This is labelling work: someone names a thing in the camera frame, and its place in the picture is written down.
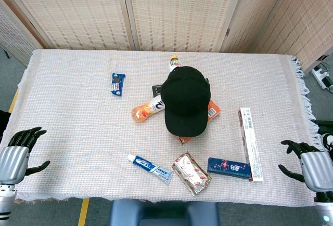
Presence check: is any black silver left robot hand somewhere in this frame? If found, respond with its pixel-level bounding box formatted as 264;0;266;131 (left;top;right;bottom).
0;126;51;185

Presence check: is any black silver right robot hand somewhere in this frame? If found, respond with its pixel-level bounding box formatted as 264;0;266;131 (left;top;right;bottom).
278;139;333;193

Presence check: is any black baseball cap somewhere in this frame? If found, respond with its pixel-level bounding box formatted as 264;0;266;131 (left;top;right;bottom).
160;66;211;137

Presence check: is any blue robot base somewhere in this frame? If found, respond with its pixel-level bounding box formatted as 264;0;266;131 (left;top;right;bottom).
109;199;221;226

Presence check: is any long white cardboard box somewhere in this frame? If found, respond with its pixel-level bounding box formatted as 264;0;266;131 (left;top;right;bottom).
238;107;264;182

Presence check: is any dark blue patterned box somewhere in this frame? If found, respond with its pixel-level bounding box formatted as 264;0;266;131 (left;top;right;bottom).
207;157;252;180

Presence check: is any orange cardboard box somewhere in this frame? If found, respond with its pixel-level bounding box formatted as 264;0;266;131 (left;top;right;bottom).
178;99;222;145

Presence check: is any woven pink white tablecloth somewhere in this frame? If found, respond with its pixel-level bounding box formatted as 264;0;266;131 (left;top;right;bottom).
0;48;325;208

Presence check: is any white power strip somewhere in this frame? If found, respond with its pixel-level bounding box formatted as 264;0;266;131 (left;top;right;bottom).
311;65;333;89

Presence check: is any woven folding screen panel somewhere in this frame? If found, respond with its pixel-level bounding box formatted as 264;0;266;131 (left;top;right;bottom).
121;0;247;52
220;0;292;54
0;0;135;50
260;0;333;73
0;0;45;67

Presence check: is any gold foil Lipton packet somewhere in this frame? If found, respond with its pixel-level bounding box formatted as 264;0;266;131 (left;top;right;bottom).
171;151;212;197

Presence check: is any blue cookie packet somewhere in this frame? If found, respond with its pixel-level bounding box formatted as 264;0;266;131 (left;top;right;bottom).
110;72;126;97

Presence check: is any blue white toothpaste tube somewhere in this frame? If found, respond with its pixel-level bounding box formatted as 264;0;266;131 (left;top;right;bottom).
127;153;174;186

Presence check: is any orange juice plastic bottle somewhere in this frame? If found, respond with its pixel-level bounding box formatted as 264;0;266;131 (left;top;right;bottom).
131;95;165;124

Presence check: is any flat black rectangular item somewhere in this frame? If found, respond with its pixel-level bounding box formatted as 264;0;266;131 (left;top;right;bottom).
151;84;163;98

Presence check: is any black power cable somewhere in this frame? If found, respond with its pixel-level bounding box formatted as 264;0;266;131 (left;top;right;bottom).
316;54;333;71

